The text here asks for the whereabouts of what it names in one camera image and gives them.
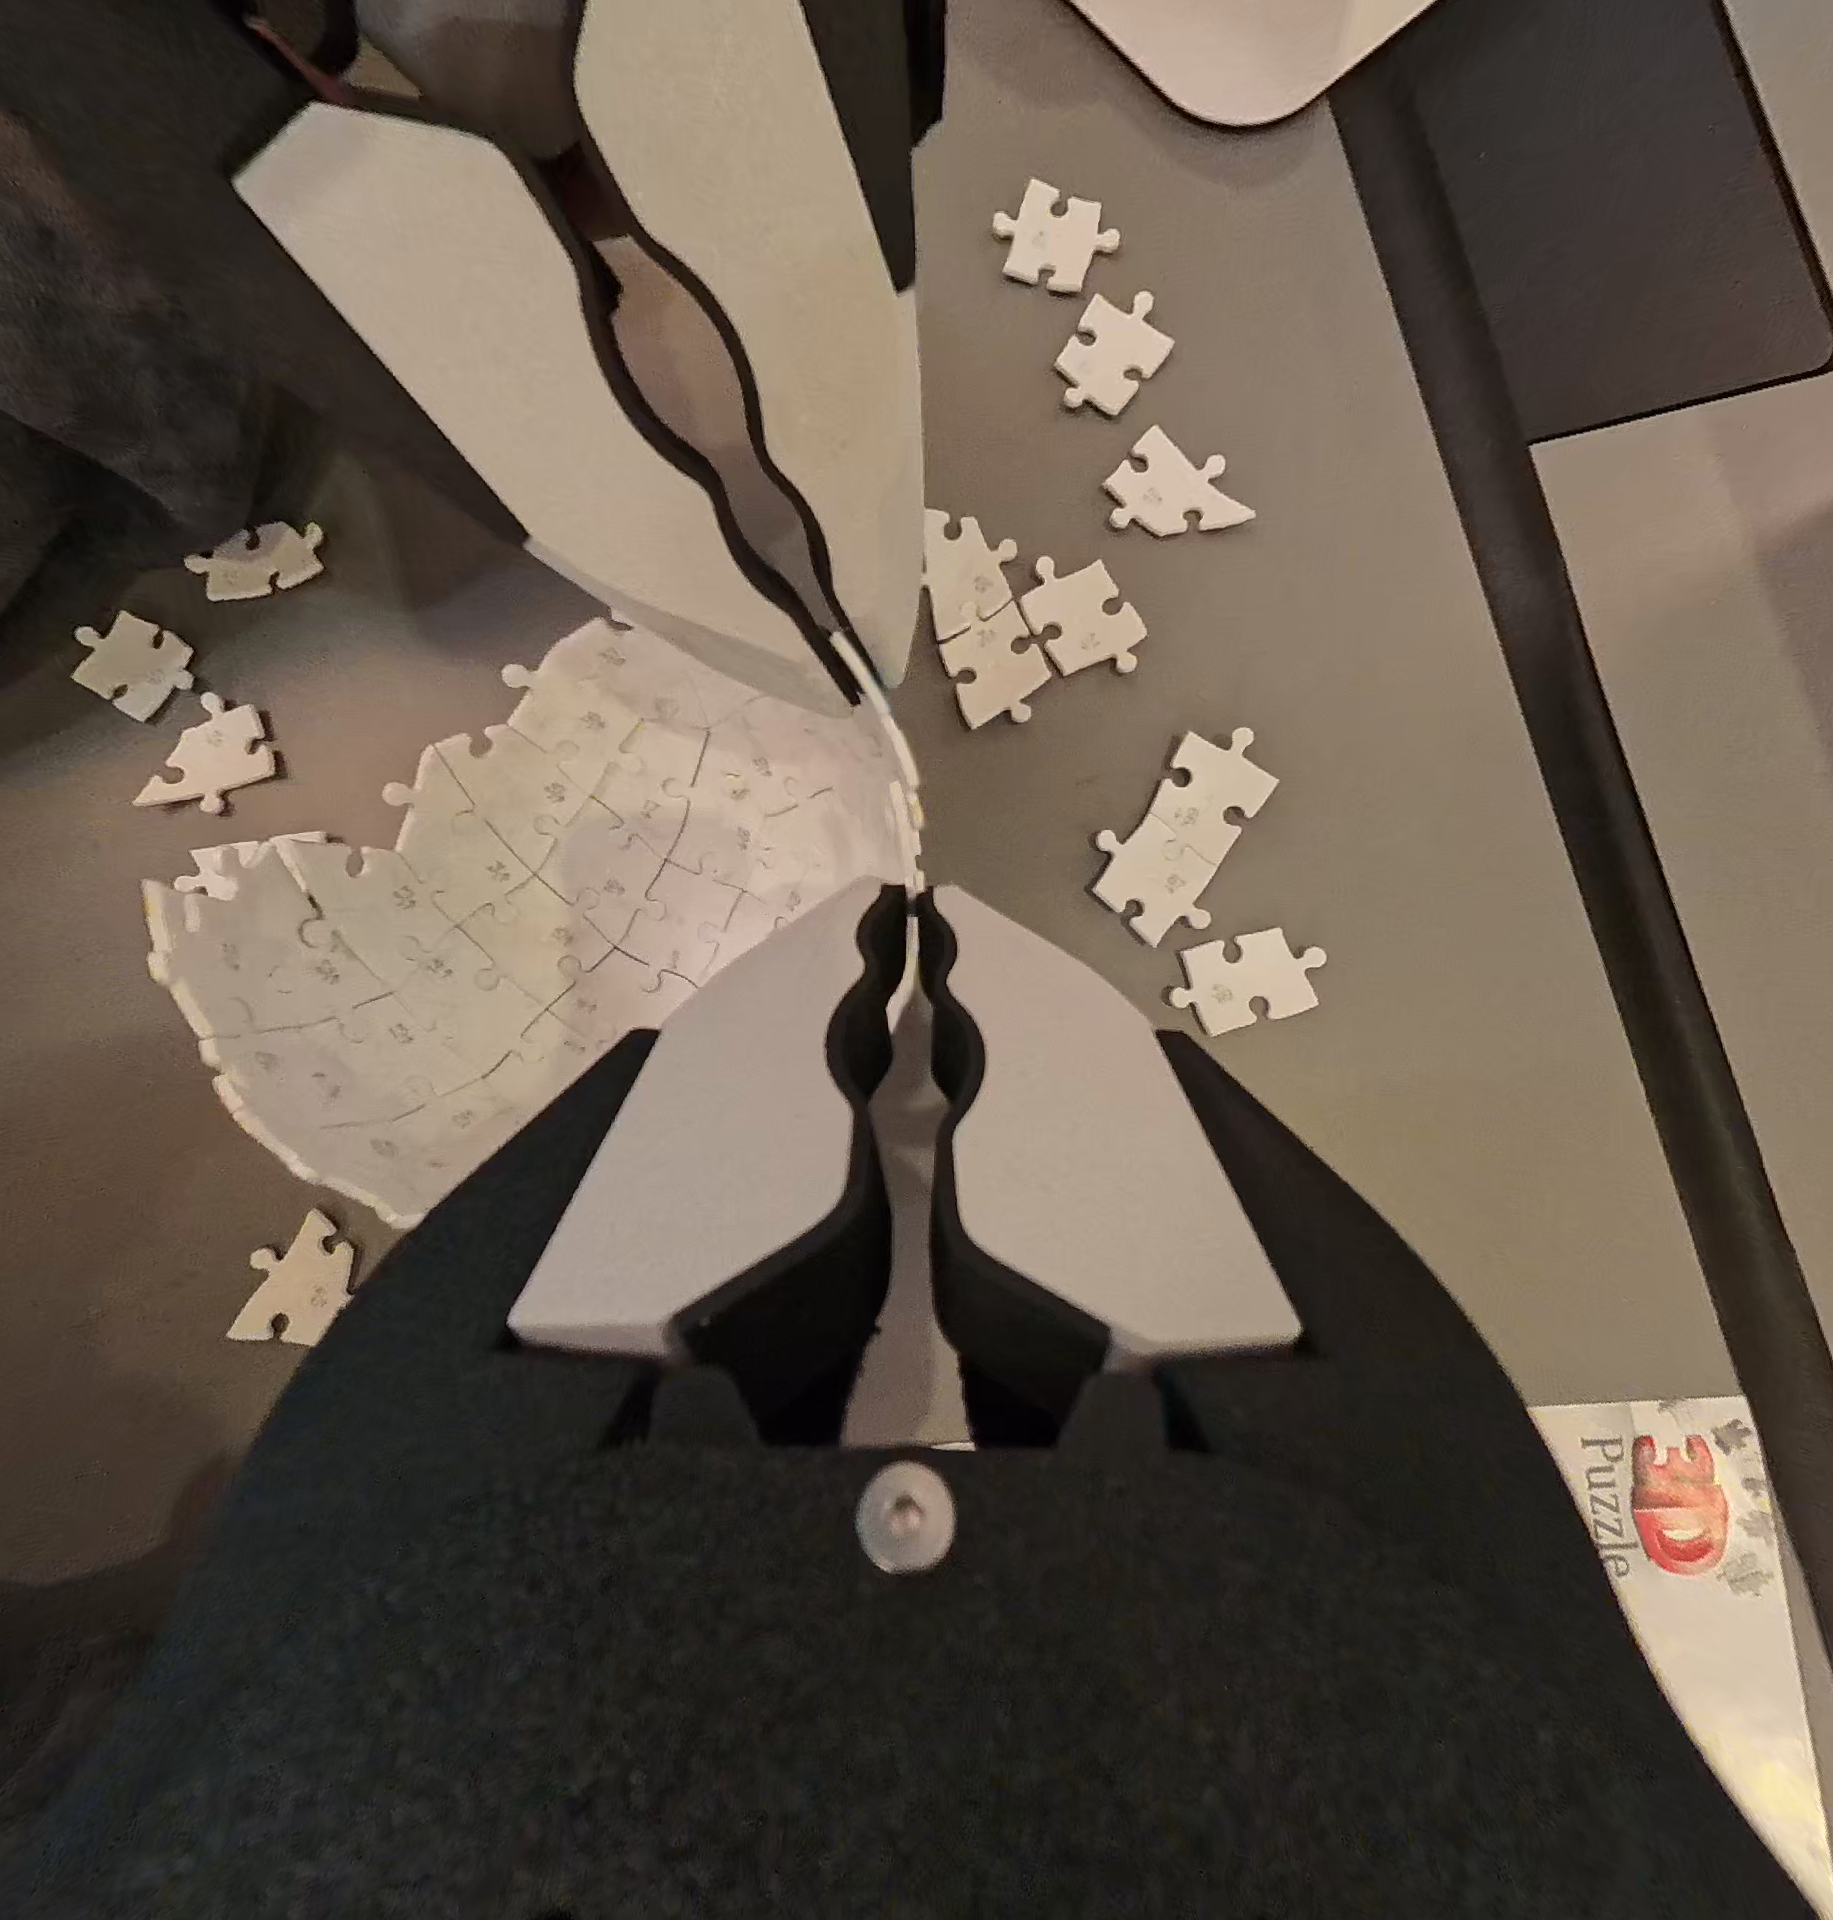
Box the dark grey table flap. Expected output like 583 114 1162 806
1418 0 1833 452

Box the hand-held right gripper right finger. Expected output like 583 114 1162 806
925 884 1309 1369

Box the puzzle pieces group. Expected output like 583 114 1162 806
917 176 1332 1044

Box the printed instruction leaflet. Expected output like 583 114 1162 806
1527 1395 1833 1920

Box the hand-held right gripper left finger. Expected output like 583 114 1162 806
507 884 911 1369

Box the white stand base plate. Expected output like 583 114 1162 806
1061 0 1450 130

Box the partly built white puzzle ball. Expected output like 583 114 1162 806
144 611 925 1225

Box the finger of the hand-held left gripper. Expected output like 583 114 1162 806
572 0 926 713
233 105 865 707

